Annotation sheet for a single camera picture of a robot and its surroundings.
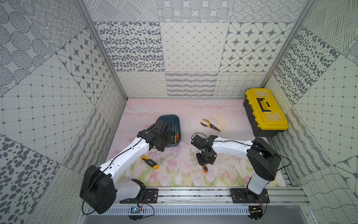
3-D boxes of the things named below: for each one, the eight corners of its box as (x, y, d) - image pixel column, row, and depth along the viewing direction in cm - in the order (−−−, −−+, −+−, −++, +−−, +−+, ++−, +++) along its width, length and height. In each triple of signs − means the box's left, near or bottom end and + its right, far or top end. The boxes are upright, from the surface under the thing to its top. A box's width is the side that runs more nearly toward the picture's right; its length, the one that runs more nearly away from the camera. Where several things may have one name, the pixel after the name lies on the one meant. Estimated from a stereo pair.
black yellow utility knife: (141, 159, 89) (140, 158, 87) (144, 155, 91) (143, 154, 89) (156, 170, 85) (156, 169, 83) (159, 166, 86) (159, 165, 85)
